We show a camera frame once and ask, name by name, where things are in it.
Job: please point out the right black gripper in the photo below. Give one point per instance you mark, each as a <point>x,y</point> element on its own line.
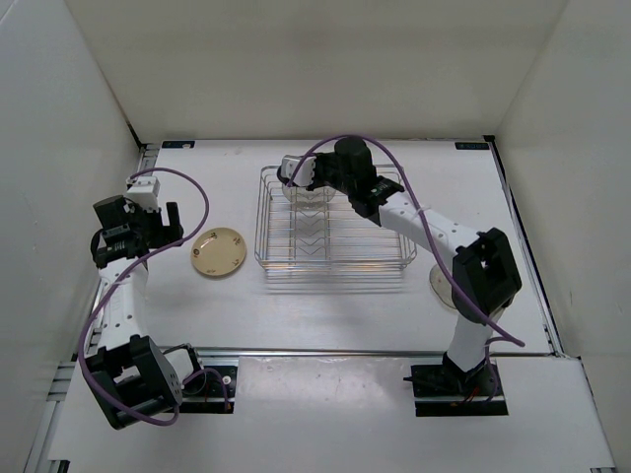
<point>320,159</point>

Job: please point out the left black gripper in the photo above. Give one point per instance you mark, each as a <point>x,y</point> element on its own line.
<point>167,235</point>

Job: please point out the clear glass plate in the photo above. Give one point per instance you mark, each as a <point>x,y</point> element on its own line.
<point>300,198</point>
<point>441,287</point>

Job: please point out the beige printed plate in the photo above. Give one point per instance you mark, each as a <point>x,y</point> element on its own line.
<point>218,252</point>

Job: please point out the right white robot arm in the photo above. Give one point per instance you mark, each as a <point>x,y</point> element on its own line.
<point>479,267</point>

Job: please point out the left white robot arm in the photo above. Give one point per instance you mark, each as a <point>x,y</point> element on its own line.
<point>132,379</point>

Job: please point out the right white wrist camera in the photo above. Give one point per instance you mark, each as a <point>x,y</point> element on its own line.
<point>290,172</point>

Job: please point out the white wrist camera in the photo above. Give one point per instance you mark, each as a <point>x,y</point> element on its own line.
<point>144,191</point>
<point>290,172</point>

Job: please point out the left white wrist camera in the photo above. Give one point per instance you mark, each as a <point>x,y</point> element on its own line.
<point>144,191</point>

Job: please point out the chrome wire dish rack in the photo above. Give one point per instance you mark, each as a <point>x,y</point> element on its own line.
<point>333,238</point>

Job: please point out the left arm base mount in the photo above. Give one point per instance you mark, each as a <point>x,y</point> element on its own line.
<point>212,394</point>

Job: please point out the aluminium table frame rail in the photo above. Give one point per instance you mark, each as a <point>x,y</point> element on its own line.
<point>39,456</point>

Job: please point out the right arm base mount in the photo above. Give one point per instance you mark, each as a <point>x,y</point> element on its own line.
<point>437,394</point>

